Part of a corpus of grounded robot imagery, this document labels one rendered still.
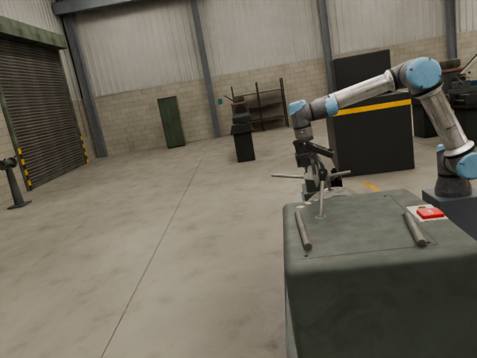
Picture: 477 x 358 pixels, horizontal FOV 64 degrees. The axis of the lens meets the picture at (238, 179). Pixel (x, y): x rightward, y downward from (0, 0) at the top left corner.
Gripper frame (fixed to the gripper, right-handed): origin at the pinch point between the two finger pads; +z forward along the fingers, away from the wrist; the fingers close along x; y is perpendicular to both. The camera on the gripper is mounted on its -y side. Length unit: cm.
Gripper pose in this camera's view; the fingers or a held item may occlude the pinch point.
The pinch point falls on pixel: (319, 181)
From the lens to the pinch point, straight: 167.1
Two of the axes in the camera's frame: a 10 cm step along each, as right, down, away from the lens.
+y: -9.1, 1.7, 3.8
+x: -3.2, 2.9, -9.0
